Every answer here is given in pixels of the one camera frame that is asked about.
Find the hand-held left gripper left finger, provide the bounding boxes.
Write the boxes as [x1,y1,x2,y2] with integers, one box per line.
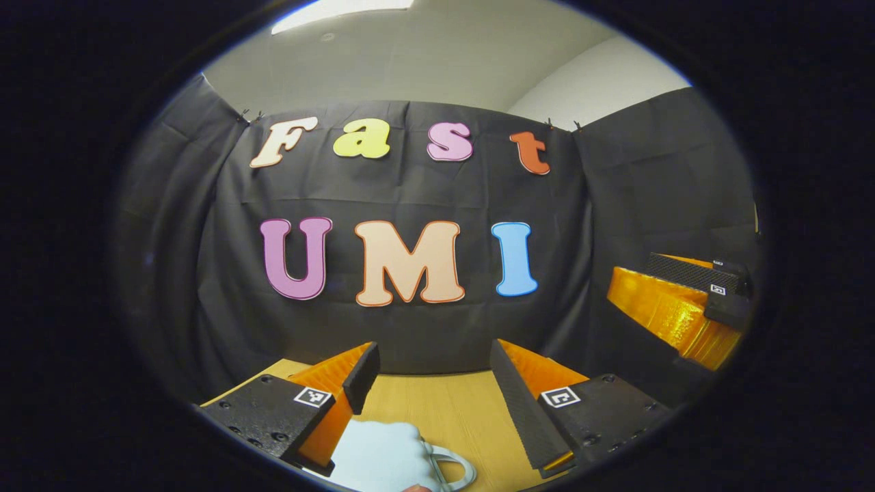
[198,342,381,478]

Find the ceiling light panel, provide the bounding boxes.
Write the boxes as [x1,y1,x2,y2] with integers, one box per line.
[271,0,414,35]

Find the black backdrop cloth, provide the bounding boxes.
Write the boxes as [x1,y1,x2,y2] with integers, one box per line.
[113,72,763,411]

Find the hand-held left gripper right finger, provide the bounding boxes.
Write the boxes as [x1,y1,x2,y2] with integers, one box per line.
[489,339,674,479]

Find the light blue suitcase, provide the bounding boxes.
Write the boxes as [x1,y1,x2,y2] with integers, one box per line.
[308,418,477,492]

